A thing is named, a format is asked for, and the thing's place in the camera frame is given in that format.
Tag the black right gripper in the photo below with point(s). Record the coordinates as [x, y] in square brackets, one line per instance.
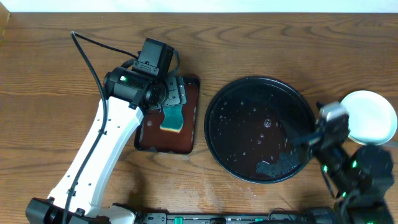
[314, 139]

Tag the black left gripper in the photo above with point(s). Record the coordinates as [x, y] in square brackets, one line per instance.
[178, 88]

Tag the green yellow sponge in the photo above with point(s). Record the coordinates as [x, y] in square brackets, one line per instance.
[173, 119]

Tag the light green plate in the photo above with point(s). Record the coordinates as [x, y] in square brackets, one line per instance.
[372, 119]

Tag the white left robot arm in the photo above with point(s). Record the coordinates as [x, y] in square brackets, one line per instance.
[77, 197]

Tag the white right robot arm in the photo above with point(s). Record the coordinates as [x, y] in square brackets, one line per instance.
[362, 179]

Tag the rectangular brown water tray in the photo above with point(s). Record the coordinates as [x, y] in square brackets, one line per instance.
[149, 136]

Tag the round black tray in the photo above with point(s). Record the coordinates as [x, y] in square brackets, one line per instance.
[249, 125]

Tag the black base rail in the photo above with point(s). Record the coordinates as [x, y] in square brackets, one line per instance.
[217, 218]

